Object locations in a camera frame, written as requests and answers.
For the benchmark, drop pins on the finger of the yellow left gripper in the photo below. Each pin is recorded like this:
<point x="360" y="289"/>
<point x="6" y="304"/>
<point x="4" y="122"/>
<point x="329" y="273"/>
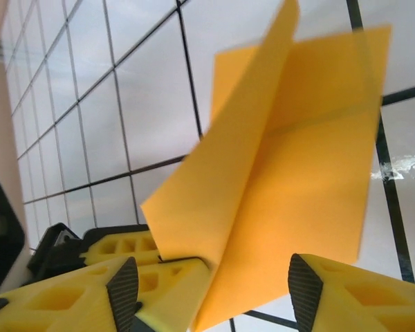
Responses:
<point x="173" y="297"/>
<point x="124" y="245"/>

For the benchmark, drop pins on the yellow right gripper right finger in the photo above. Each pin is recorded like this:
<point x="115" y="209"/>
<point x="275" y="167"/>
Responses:
<point x="366" y="304"/>

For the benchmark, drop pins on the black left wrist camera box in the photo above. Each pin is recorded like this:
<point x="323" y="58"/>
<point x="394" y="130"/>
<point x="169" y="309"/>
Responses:
<point x="3" y="224"/>

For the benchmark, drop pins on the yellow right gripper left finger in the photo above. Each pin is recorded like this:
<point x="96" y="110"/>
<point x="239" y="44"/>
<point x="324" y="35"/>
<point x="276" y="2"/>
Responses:
<point x="55" y="304"/>

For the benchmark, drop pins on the yellow cloth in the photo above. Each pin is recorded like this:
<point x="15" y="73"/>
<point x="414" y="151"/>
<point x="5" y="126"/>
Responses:
<point x="297" y="173"/>

